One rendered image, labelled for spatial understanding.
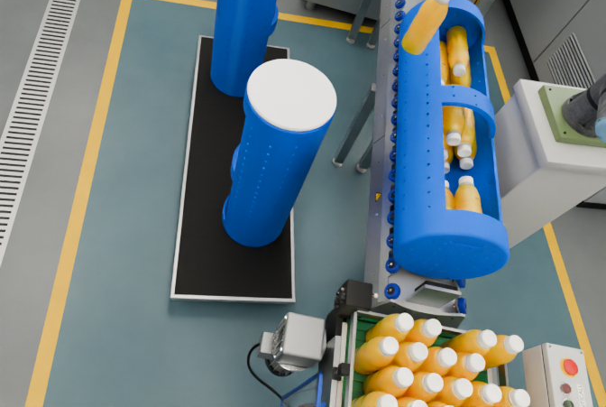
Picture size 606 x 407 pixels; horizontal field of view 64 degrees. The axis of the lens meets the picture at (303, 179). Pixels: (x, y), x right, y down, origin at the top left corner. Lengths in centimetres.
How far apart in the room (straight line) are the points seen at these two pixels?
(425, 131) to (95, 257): 155
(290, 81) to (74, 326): 134
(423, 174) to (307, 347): 54
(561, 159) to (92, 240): 187
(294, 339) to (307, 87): 74
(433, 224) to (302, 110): 53
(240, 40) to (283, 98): 88
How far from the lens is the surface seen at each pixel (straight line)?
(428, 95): 144
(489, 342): 128
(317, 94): 152
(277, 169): 158
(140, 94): 278
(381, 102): 181
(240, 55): 238
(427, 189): 125
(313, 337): 136
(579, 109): 166
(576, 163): 164
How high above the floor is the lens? 214
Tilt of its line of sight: 57 degrees down
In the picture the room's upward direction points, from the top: 24 degrees clockwise
